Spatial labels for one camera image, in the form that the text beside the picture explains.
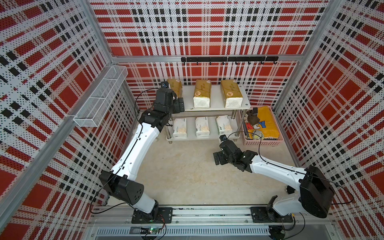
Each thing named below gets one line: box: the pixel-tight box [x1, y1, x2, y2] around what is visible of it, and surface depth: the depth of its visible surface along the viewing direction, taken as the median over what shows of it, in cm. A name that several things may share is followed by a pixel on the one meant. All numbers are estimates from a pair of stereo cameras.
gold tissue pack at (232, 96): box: [220, 79, 243, 109], surface depth 74 cm
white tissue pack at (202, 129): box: [195, 116, 211, 137], surface depth 98 cm
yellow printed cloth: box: [246, 106, 280, 139], surface depth 103 cm
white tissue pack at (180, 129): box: [172, 118, 188, 139], surface depth 97 cm
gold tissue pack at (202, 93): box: [193, 79, 212, 108], surface depth 74 cm
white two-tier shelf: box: [165, 84, 251, 144], surface depth 97 cm
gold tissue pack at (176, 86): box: [167, 78, 183, 98], surface depth 79 cm
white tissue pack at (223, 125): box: [215, 115, 233, 135], surface depth 100 cm
